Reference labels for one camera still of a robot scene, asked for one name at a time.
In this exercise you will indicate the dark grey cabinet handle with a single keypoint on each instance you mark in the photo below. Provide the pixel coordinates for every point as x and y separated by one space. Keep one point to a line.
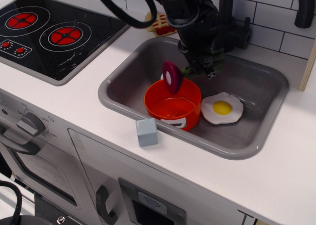
102 195

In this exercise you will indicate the light blue wooden cube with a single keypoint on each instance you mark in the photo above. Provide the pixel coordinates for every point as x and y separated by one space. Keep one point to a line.
147 132

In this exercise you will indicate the black toy faucet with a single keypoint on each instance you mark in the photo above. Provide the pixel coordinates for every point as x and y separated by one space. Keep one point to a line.
231 35

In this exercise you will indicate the orange toy pot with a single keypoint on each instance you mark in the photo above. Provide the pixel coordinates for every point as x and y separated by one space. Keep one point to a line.
181 109

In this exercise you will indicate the purple toy beet green leaves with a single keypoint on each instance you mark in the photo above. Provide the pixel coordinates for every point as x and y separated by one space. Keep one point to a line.
173 76

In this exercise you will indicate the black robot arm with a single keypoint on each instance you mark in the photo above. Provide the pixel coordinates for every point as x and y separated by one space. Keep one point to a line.
174 8

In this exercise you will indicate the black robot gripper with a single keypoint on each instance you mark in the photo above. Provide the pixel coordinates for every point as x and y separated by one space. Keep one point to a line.
197 31

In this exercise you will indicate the grey oven door handle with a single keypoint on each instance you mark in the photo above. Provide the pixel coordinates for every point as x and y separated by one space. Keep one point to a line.
28 148

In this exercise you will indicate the grey toy sink basin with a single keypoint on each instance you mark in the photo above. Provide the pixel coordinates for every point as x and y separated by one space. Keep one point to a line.
261 89

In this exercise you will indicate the wooden side panel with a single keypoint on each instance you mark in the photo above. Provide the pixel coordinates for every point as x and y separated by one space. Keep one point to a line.
308 68

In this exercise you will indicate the black toy stove top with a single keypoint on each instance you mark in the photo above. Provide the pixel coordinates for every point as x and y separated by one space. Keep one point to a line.
53 41

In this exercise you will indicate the toy fried egg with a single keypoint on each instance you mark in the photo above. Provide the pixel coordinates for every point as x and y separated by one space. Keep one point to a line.
222 108

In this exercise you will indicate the toy pie slice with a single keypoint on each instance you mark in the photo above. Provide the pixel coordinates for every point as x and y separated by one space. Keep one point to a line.
160 27

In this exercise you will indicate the grey oven knob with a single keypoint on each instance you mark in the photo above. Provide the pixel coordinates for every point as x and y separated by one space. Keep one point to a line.
31 124

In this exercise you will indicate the toy oven door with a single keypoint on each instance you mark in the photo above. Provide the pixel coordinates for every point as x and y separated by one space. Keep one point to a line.
53 174

